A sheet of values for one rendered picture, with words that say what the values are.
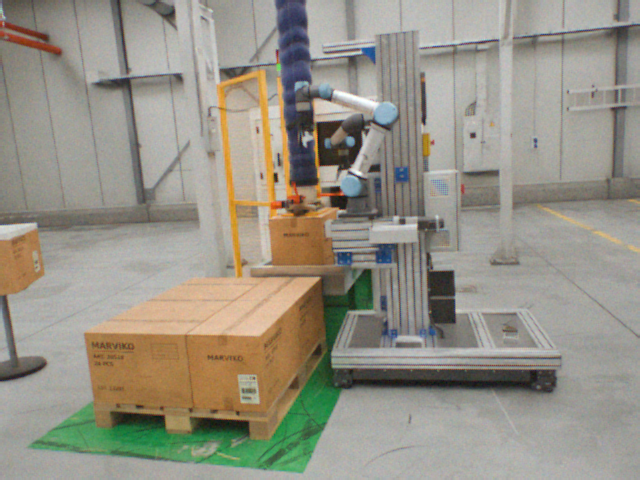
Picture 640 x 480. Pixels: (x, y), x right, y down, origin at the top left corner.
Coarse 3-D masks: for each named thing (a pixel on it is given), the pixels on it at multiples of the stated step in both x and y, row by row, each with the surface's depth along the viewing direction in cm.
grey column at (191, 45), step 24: (192, 0) 432; (192, 24) 434; (192, 48) 437; (192, 72) 442; (192, 96) 446; (192, 120) 450; (192, 144) 454; (216, 192) 465; (216, 216) 464; (216, 240) 465; (216, 264) 469
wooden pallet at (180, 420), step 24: (312, 360) 354; (288, 384) 292; (96, 408) 286; (120, 408) 282; (144, 408) 278; (168, 408) 274; (192, 408) 274; (288, 408) 291; (168, 432) 277; (192, 432) 274; (264, 432) 262
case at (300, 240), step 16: (336, 208) 423; (272, 224) 381; (288, 224) 378; (304, 224) 375; (320, 224) 372; (272, 240) 383; (288, 240) 380; (304, 240) 377; (320, 240) 374; (272, 256) 386; (288, 256) 382; (304, 256) 379; (320, 256) 376
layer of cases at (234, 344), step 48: (192, 288) 359; (240, 288) 349; (288, 288) 340; (96, 336) 277; (144, 336) 270; (192, 336) 262; (240, 336) 256; (288, 336) 295; (96, 384) 283; (144, 384) 275; (192, 384) 268; (240, 384) 260
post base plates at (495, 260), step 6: (498, 246) 614; (228, 252) 696; (498, 252) 615; (228, 258) 695; (492, 258) 618; (498, 258) 616; (516, 258) 612; (228, 264) 694; (234, 264) 696; (246, 264) 706; (492, 264) 603; (498, 264) 601; (504, 264) 599; (510, 264) 597; (516, 264) 596
